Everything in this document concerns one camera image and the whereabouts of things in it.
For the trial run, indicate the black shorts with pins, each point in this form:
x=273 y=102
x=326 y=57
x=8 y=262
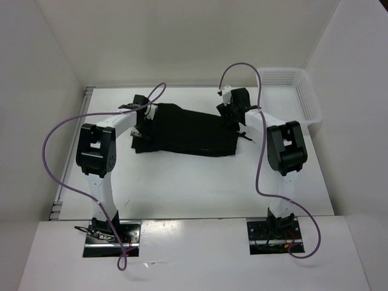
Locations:
x=178 y=130

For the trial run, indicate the aluminium table edge rail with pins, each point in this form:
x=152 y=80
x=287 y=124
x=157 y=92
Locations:
x=57 y=203

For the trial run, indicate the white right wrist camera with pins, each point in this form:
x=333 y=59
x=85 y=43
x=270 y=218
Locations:
x=226 y=94

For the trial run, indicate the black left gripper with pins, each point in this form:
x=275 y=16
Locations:
x=143 y=134

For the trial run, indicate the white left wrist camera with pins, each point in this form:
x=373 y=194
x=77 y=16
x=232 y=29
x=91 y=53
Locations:
x=150 y=111

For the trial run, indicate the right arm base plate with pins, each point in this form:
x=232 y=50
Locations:
x=263 y=241

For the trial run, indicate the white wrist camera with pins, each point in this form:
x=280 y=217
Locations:
x=226 y=94
x=150 y=111

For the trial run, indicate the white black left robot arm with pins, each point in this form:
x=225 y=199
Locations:
x=96 y=156

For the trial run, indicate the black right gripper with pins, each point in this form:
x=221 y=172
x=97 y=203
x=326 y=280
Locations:
x=224 y=110

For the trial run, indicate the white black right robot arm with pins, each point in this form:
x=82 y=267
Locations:
x=283 y=147

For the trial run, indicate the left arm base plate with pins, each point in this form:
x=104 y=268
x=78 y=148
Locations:
x=104 y=246

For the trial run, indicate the white plastic mesh basket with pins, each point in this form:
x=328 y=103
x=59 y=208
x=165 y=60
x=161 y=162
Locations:
x=288 y=94

